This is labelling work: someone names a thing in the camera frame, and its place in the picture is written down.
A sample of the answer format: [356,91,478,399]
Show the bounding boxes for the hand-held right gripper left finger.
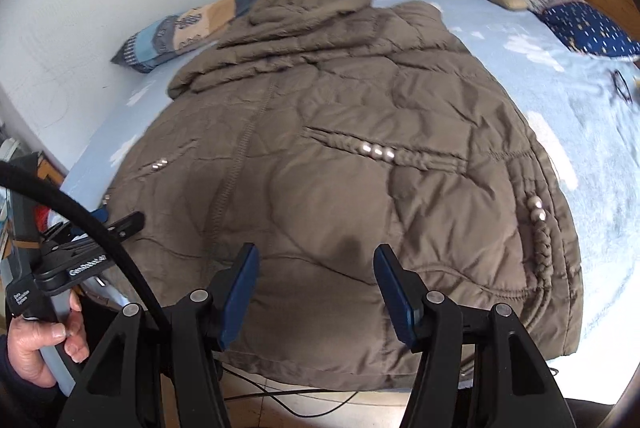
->
[59,242,261,428]

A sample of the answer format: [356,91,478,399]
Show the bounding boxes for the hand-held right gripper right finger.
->
[374,243,576,428]

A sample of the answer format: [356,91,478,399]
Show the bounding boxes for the brown quilted jacket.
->
[102,0,585,391]

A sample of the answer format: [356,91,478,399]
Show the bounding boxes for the person's left hand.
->
[7,292,91,389]

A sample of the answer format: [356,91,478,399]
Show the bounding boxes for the wooden table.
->
[30,151,66,189]

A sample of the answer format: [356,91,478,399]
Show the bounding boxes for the light blue cloud blanket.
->
[62,0,640,404]

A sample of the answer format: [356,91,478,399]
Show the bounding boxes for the eyeglasses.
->
[610,69,636,102]

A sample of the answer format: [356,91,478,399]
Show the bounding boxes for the navy patterned pillow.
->
[542,1,640,62]

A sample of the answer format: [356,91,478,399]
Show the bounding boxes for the thick black cable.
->
[0,162,171,329]

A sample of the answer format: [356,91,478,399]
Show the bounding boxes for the thin black cable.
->
[220,358,416,415]

